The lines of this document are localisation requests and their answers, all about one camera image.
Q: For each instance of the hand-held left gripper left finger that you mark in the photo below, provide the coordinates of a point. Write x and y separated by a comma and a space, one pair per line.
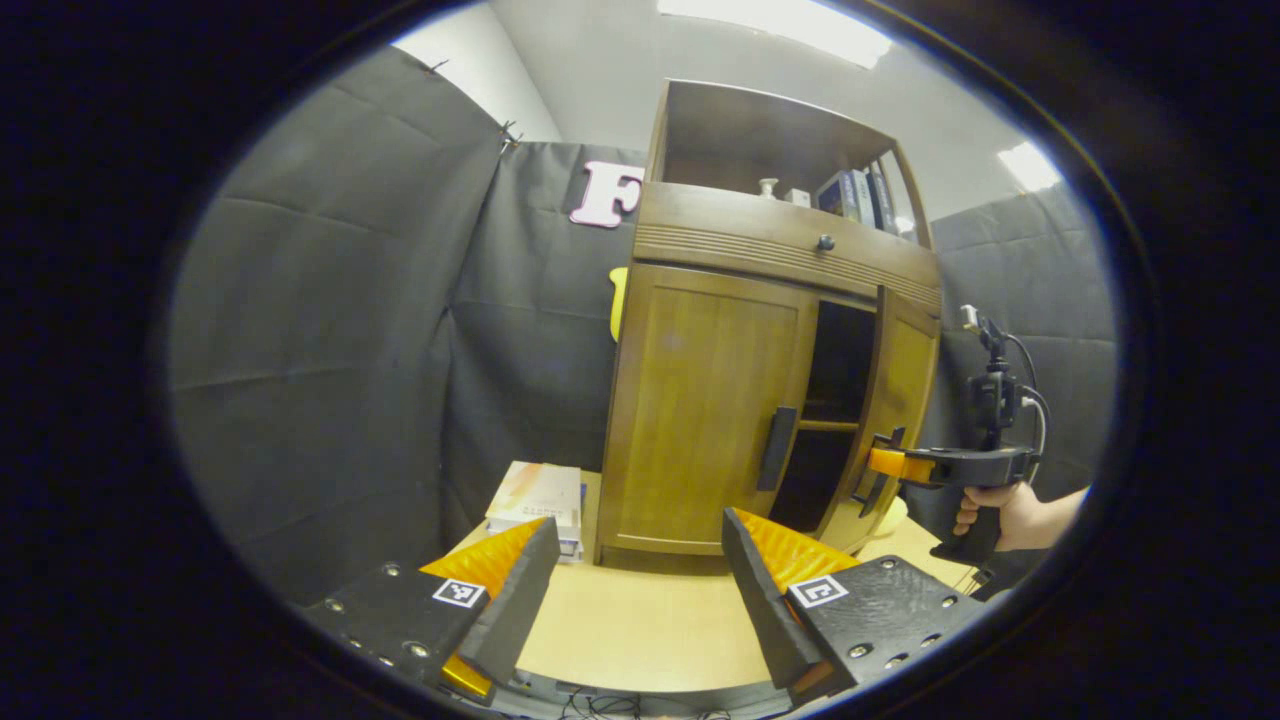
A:
515, 610

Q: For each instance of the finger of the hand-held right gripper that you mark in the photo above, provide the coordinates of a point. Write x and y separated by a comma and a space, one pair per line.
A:
895, 464

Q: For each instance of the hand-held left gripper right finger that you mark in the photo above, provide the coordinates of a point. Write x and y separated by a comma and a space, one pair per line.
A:
770, 610

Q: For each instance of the wooden shoe cabinet door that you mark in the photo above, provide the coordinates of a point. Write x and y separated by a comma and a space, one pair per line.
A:
690, 400
905, 370

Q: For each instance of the wooden double-door shoe cabinet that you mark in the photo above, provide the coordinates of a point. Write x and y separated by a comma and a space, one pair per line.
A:
760, 130

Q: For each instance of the wooden cabinet shelf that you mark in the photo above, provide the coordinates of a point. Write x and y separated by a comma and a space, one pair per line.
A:
830, 425

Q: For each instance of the dark blue book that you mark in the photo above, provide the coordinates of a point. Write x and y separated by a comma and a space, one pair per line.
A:
883, 200
836, 195
863, 198

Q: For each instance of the small white box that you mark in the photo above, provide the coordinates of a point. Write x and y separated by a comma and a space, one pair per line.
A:
796, 197

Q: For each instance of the small ceiling light panel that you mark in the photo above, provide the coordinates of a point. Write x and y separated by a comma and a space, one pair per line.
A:
1028, 166

